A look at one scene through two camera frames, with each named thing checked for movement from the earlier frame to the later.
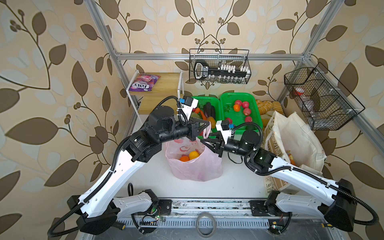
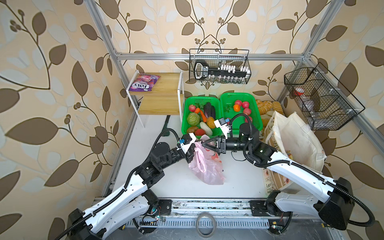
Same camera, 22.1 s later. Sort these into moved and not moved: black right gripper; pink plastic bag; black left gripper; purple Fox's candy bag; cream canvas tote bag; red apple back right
Moved: black left gripper; pink plastic bag
Not moved: black right gripper; cream canvas tote bag; purple Fox's candy bag; red apple back right
